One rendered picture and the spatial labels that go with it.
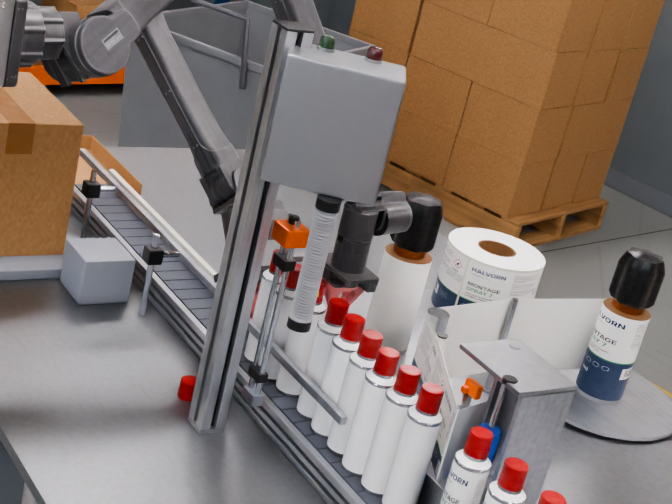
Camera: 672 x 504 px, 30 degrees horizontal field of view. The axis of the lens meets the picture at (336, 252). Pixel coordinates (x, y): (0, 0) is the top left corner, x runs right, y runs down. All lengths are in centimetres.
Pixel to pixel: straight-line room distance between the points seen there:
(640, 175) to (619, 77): 107
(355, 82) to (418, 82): 396
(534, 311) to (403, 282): 24
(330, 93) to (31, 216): 86
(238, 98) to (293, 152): 263
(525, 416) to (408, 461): 19
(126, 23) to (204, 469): 69
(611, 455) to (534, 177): 342
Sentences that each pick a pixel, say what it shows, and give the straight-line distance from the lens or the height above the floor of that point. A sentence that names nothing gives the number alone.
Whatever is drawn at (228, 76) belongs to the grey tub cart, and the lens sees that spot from 441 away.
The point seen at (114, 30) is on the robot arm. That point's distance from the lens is 169.
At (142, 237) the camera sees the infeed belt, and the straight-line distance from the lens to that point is 256.
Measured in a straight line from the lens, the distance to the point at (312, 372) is 200.
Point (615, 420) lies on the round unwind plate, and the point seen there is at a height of 89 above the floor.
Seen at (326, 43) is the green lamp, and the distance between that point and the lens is 180.
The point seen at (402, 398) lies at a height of 105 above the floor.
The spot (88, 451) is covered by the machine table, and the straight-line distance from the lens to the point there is 194.
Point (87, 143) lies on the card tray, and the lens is 311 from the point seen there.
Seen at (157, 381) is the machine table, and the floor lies 83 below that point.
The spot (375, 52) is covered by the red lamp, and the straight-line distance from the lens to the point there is 180.
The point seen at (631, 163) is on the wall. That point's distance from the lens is 683.
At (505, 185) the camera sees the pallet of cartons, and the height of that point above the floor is 28.
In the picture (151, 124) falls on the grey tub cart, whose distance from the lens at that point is 465.
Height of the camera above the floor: 189
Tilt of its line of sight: 22 degrees down
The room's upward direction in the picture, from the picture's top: 14 degrees clockwise
